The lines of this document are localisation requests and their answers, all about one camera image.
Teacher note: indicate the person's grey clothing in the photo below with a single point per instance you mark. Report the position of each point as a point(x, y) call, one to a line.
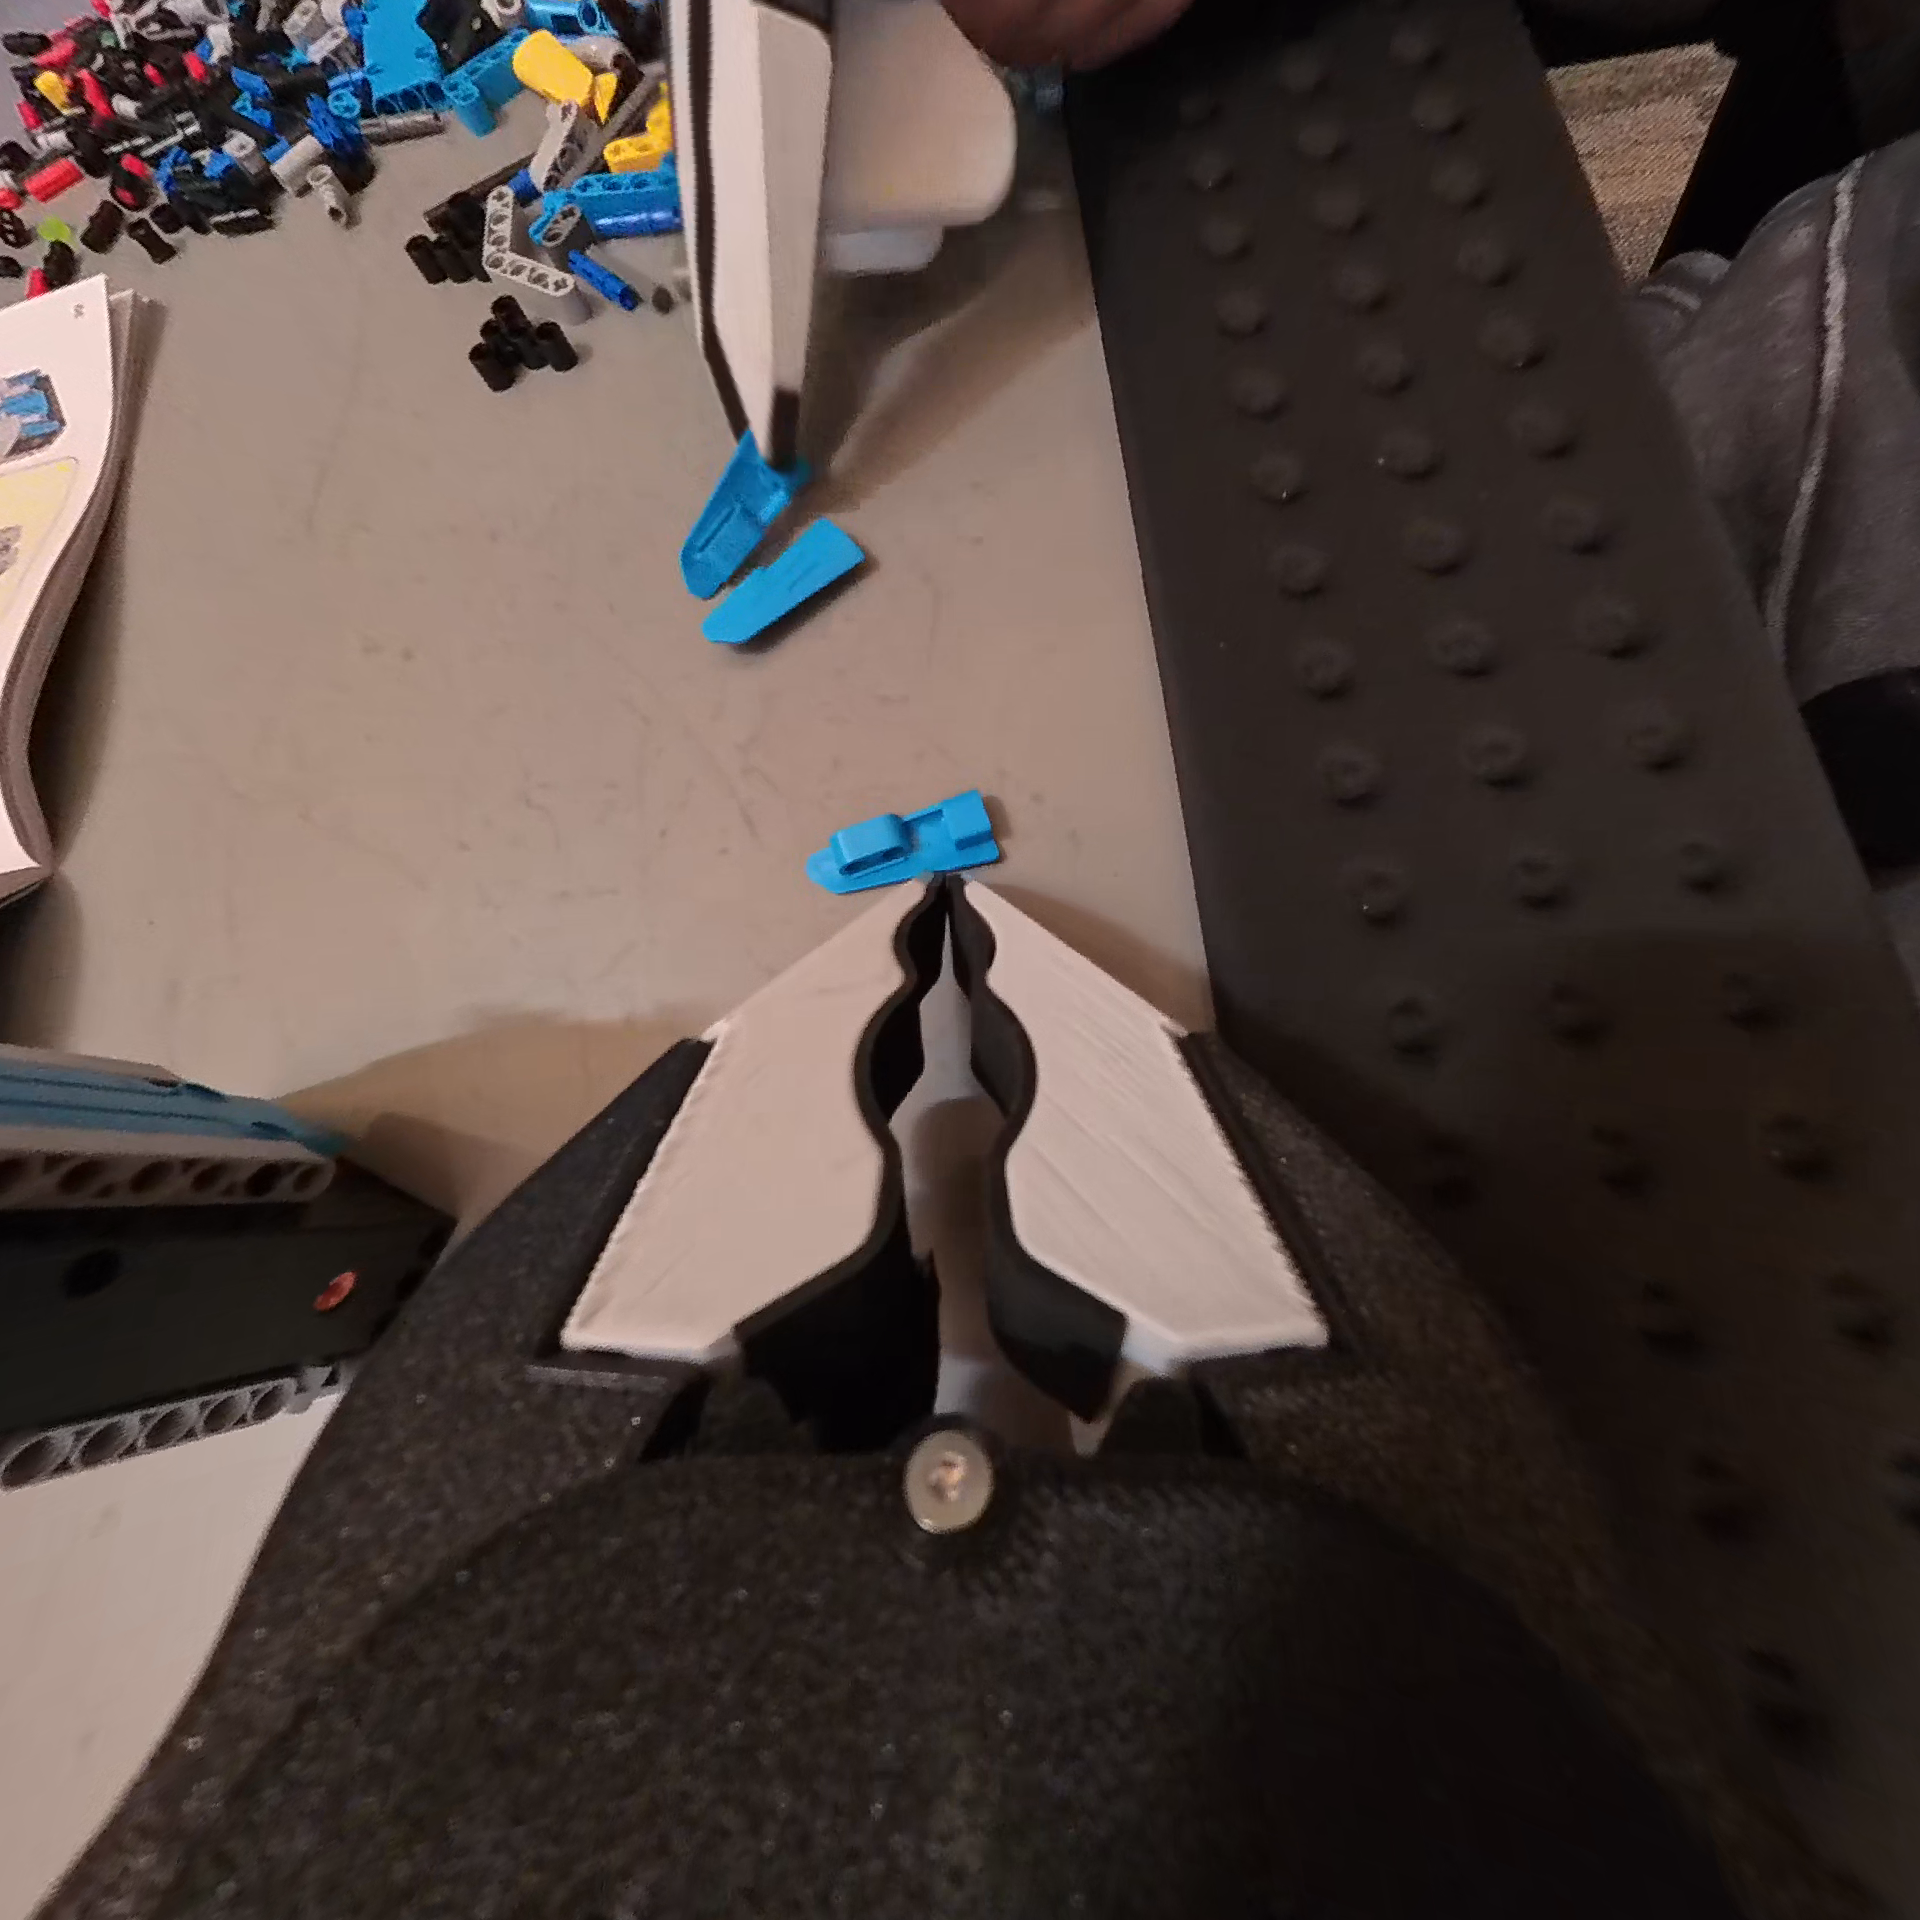
point(1775, 453)

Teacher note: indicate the pile of building pieces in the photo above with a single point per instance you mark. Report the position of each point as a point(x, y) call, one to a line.
point(450, 59)

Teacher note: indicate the partly built toy brick model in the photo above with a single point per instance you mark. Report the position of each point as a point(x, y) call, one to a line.
point(182, 1274)

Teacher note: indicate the open instruction booklet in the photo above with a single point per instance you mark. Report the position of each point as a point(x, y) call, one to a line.
point(63, 524)

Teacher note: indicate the black dotted rubber mat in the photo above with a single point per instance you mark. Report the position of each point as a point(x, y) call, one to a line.
point(1426, 750)

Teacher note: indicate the person's right hand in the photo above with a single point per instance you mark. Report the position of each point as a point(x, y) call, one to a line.
point(1047, 25)

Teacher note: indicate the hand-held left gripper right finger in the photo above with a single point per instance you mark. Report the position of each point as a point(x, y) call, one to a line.
point(1156, 1180)

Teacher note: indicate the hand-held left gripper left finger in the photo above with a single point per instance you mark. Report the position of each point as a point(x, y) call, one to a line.
point(767, 1166)

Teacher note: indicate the small blue panel piece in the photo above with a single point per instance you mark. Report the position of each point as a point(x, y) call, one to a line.
point(738, 512)
point(782, 588)
point(902, 849)

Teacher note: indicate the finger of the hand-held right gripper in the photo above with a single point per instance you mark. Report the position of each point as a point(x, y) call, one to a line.
point(773, 220)
point(676, 151)

